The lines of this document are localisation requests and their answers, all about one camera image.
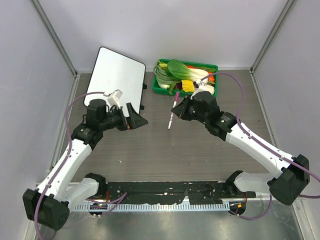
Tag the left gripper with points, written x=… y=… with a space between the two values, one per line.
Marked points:
x=134 y=121

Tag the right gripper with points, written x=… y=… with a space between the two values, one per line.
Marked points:
x=181 y=110

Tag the white whiteboard black frame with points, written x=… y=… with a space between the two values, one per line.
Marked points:
x=114 y=71

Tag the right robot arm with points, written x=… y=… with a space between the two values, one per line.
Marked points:
x=287 y=175

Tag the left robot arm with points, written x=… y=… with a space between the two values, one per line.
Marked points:
x=52 y=201

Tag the yellow bok choy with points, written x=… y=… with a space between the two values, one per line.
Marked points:
x=190 y=86

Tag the green plastic tray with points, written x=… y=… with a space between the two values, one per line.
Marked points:
x=173 y=76

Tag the green bok choy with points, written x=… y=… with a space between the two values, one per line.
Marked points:
x=180 y=71

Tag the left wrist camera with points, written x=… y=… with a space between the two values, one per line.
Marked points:
x=114 y=98

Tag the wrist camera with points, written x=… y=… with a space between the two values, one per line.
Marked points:
x=114 y=98
x=200 y=84

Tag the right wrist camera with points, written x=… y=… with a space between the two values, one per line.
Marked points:
x=200 y=84

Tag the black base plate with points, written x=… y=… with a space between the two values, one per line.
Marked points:
x=171 y=192

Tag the white slotted cable duct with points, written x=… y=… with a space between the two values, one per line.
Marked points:
x=183 y=207

